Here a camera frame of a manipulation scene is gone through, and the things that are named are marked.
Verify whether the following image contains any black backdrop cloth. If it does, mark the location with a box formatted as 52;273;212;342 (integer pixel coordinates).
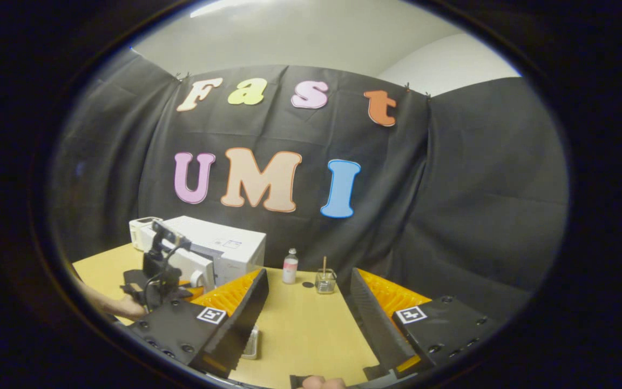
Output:
52;46;570;346

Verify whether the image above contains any small clear bottle pink label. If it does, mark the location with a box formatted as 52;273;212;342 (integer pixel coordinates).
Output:
282;249;299;285

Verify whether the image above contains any small glass jar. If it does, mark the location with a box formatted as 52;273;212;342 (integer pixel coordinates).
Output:
315;269;337;294

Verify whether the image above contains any white toaster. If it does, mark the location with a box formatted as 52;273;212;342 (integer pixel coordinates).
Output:
129;217;163;250

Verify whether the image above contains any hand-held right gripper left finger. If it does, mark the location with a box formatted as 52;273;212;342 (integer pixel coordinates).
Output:
116;269;269;379

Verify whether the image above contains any white microwave oven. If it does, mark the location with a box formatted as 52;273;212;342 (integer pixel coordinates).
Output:
141;216;267;295

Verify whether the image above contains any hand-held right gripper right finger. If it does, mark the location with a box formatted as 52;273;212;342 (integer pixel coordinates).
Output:
350;267;506;387

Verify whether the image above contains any white rectangular plastic tray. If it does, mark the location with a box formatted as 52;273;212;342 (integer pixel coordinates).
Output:
241;324;260;360

